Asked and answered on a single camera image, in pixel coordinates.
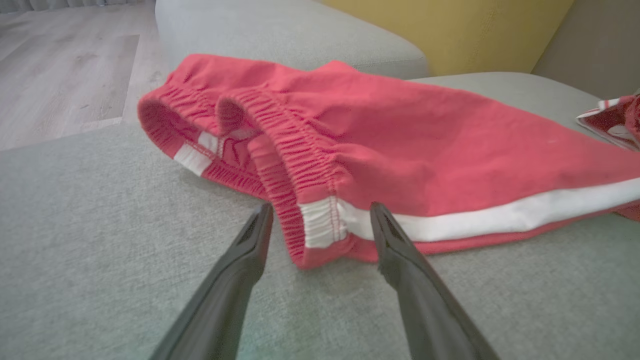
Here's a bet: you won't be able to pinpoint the narrow grey sofa cushion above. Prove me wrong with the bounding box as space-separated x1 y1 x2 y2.
154 0 431 81

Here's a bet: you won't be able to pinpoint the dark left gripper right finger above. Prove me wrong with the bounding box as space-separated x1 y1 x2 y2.
369 201 502 360

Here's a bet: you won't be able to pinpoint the red jersey with white sleeves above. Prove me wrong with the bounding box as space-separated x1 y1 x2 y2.
575 92 640 152

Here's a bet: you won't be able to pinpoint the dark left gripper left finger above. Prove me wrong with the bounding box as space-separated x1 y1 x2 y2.
149 202 275 360

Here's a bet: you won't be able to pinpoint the large yellow sofa back cushion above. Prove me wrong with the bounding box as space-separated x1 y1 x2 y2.
319 0 576 77

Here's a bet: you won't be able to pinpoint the red shorts with white stripe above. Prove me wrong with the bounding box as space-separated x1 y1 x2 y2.
137 53 640 271

